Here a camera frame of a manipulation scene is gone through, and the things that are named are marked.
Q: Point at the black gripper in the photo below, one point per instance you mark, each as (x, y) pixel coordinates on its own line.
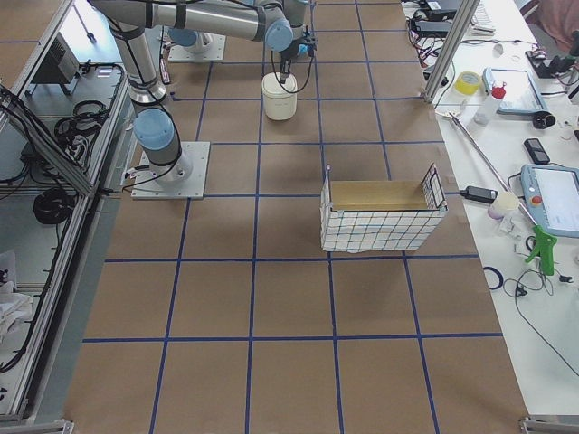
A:
(287, 54)

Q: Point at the white trash can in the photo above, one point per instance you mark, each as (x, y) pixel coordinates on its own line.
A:
(279, 100)

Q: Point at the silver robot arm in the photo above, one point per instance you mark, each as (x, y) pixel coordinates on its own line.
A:
(278, 24)

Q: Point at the black power adapter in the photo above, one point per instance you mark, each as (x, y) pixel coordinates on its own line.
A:
(426, 28)

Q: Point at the long metal rod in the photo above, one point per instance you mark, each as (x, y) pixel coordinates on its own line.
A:
(453, 118)

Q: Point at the yellow tape roll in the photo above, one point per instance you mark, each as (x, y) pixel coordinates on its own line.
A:
(467, 83)

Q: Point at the clear bottle red cap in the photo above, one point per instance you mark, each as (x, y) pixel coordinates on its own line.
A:
(490, 105)

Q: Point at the blue teach pendant far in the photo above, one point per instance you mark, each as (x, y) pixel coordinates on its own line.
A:
(522, 94)

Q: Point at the blue teach pendant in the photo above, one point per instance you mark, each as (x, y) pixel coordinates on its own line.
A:
(551, 197)
(522, 94)

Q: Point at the white paper cup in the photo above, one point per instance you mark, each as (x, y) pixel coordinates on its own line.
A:
(503, 204)

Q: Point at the black phone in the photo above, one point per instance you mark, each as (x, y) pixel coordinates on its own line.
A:
(536, 151)

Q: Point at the blue teach pendant near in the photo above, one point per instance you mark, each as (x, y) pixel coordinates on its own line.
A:
(551, 197)

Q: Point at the green plastic gun tool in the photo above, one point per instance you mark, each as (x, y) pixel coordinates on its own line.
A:
(544, 250)

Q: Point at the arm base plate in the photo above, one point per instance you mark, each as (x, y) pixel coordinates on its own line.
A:
(186, 46)
(184, 180)

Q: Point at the white wire grid box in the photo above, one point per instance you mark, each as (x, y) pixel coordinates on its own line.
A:
(360, 216)

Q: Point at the aluminium frame post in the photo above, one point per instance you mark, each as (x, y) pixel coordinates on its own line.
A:
(458, 28)

